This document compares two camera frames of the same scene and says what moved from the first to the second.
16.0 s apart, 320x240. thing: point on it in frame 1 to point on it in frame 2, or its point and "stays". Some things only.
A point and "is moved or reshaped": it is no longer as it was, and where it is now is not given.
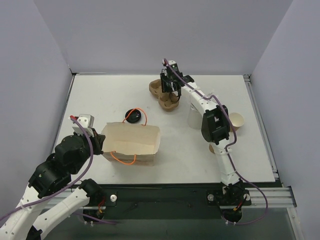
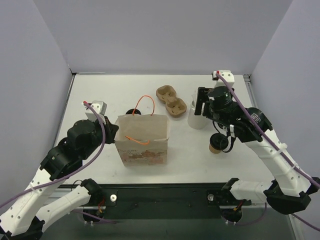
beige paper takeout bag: (131, 143) is moved or reshaped
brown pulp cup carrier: (165, 102) is moved or reshaped
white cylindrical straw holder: (194, 118) stays
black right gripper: (168, 84) to (202, 101)
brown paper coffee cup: (211, 149) stays
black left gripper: (99, 144) to (110, 130)
